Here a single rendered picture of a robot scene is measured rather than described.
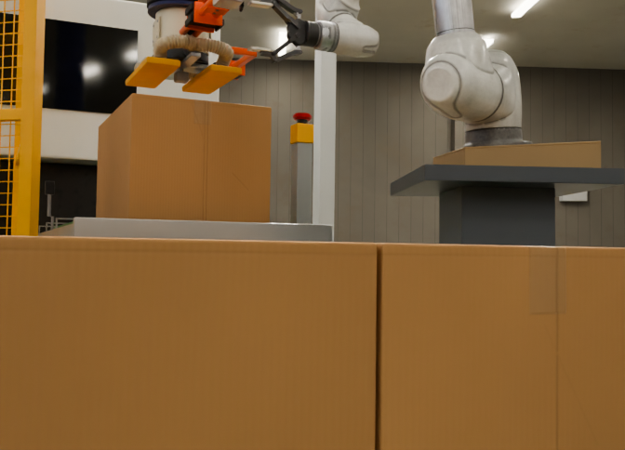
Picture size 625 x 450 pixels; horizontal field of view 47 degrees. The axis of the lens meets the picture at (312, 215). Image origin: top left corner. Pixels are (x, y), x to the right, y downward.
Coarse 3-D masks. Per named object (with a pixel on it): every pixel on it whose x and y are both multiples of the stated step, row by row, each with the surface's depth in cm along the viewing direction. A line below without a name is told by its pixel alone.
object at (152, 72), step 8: (152, 56) 219; (144, 64) 211; (152, 64) 210; (160, 64) 210; (168, 64) 211; (176, 64) 212; (136, 72) 222; (144, 72) 220; (152, 72) 219; (160, 72) 219; (168, 72) 219; (128, 80) 233; (136, 80) 231; (144, 80) 231; (152, 80) 230; (160, 80) 230
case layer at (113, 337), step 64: (0, 256) 54; (64, 256) 56; (128, 256) 58; (192, 256) 60; (256, 256) 62; (320, 256) 65; (384, 256) 67; (448, 256) 70; (512, 256) 73; (576, 256) 77; (0, 320) 54; (64, 320) 56; (128, 320) 58; (192, 320) 60; (256, 320) 62; (320, 320) 65; (384, 320) 67; (448, 320) 70; (512, 320) 73; (576, 320) 76; (0, 384) 54; (64, 384) 56; (128, 384) 58; (192, 384) 60; (256, 384) 62; (320, 384) 64; (384, 384) 67; (448, 384) 70; (512, 384) 73; (576, 384) 76; (0, 448) 54; (64, 448) 55; (128, 448) 57; (192, 448) 59; (256, 448) 62; (320, 448) 64; (384, 448) 67; (448, 448) 69; (512, 448) 72; (576, 448) 76
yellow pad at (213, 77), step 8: (208, 72) 219; (216, 72) 218; (224, 72) 218; (232, 72) 219; (240, 72) 220; (192, 80) 235; (200, 80) 229; (208, 80) 229; (216, 80) 229; (224, 80) 229; (184, 88) 244; (192, 88) 242; (200, 88) 242; (208, 88) 241; (216, 88) 241
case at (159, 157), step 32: (160, 96) 196; (128, 128) 195; (160, 128) 195; (192, 128) 199; (224, 128) 203; (256, 128) 207; (128, 160) 193; (160, 160) 195; (192, 160) 199; (224, 160) 202; (256, 160) 206; (128, 192) 192; (160, 192) 195; (192, 192) 198; (224, 192) 202; (256, 192) 206
